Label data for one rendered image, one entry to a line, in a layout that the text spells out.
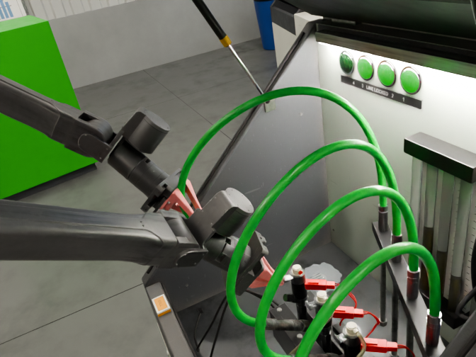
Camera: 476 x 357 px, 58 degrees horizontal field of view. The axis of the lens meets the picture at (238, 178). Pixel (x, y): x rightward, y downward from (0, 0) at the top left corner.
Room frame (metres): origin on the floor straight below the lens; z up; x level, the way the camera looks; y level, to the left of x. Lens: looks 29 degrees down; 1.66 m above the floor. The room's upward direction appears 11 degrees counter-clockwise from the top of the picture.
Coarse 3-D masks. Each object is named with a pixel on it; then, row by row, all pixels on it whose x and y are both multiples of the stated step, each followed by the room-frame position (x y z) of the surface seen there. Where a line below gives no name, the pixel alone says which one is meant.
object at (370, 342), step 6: (366, 342) 0.44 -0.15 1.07; (372, 342) 0.44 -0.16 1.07; (378, 342) 0.44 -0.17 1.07; (384, 342) 0.44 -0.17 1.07; (390, 342) 0.44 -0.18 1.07; (366, 348) 0.44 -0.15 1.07; (372, 348) 0.44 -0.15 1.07; (378, 348) 0.43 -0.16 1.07; (384, 348) 0.43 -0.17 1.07; (390, 348) 0.43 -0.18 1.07; (396, 348) 0.43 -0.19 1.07
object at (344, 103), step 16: (256, 96) 0.68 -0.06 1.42; (272, 96) 0.67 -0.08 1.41; (320, 96) 0.67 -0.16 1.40; (336, 96) 0.67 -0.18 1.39; (240, 112) 0.68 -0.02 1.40; (352, 112) 0.67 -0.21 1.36; (368, 128) 0.67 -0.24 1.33; (192, 160) 0.68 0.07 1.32; (384, 176) 0.67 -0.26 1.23; (384, 208) 0.66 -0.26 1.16
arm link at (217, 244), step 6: (216, 234) 0.58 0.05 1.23; (210, 240) 0.57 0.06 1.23; (216, 240) 0.57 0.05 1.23; (222, 240) 0.57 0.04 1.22; (210, 246) 0.56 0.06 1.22; (216, 246) 0.56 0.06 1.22; (222, 246) 0.57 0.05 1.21; (210, 252) 0.56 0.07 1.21; (216, 252) 0.56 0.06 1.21; (204, 258) 0.56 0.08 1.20; (210, 258) 0.56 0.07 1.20; (216, 258) 0.56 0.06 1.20
